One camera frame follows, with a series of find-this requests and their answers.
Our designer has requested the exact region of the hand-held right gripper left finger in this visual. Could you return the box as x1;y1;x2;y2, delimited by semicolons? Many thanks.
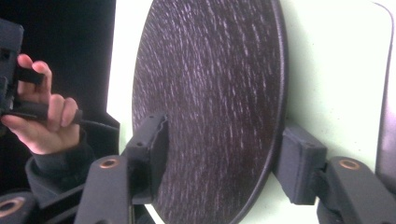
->
120;112;171;204

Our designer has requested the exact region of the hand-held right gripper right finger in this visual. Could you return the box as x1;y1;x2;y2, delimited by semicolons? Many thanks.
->
273;124;329;206

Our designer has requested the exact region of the black textured round plate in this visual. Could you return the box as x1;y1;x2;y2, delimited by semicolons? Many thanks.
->
131;0;289;224

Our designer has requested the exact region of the light green plastic tray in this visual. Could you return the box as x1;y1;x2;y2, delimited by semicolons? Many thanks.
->
106;0;395;224

